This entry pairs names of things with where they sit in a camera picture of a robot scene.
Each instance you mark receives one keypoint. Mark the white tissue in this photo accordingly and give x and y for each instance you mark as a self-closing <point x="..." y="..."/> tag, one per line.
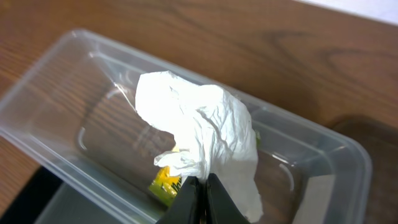
<point x="163" y="99"/>

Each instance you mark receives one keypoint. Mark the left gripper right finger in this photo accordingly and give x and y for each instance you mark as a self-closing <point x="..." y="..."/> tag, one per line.
<point x="219" y="207"/>

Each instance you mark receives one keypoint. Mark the brown serving tray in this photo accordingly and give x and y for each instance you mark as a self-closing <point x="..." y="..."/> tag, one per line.
<point x="380" y="141"/>

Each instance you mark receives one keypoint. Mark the green snack wrapper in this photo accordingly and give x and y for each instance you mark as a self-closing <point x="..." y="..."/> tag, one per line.
<point x="164" y="185"/>

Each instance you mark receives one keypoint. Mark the clear plastic bin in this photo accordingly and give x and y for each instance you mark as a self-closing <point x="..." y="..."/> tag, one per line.
<point x="73" y="112"/>

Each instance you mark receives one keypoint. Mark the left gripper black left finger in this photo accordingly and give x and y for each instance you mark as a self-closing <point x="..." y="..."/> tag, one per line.
<point x="187" y="205"/>

